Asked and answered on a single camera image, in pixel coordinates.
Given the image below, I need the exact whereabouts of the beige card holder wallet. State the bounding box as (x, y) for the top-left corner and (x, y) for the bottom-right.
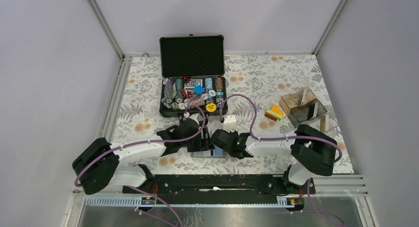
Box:
(191, 146), (225, 158)

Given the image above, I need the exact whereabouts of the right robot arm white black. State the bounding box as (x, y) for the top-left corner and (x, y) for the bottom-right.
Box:
(210, 124), (342, 193)

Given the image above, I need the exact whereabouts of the blue round chip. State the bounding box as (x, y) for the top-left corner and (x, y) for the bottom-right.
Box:
(193, 85), (205, 94)

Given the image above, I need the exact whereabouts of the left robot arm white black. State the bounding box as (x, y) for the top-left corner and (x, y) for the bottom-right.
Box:
(72, 118), (207, 195)

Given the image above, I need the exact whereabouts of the orange yellow sticky note stack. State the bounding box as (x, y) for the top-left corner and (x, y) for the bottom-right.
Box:
(264, 105), (284, 122)

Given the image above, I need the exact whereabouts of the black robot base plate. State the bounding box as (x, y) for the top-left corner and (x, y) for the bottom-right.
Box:
(139, 174), (316, 205)

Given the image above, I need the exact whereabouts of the black poker chip case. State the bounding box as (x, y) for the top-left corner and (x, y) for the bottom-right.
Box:
(159, 35), (228, 118)

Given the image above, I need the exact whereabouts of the yellow round dealer chip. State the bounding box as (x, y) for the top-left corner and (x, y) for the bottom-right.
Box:
(206, 103), (217, 113)

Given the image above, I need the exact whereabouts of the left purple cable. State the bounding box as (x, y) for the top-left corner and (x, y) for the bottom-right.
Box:
(74, 105), (207, 227)

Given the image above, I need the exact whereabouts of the purple cable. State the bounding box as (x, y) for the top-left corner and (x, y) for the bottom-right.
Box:
(218, 93), (346, 227)
(74, 105), (207, 227)

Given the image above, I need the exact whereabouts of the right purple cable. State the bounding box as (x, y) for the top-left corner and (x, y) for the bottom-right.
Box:
(218, 93), (346, 227)

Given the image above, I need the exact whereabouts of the clear acrylic card box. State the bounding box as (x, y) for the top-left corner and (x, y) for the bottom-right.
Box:
(278, 87), (338, 133)

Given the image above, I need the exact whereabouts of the playing card deck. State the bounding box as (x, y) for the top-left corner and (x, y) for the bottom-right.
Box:
(184, 79), (203, 90)

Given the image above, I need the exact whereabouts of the floral patterned table mat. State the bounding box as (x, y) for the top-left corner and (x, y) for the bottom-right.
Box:
(108, 54), (355, 176)

